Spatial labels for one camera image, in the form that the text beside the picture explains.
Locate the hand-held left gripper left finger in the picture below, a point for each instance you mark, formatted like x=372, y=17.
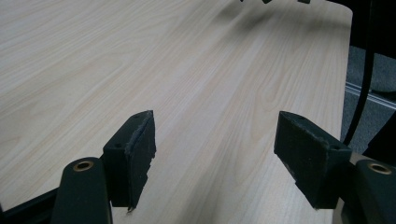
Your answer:
x=130, y=161

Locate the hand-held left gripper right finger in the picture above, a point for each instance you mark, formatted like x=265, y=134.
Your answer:
x=311, y=161

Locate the aluminium floor rail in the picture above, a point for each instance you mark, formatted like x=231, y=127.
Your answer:
x=373, y=97

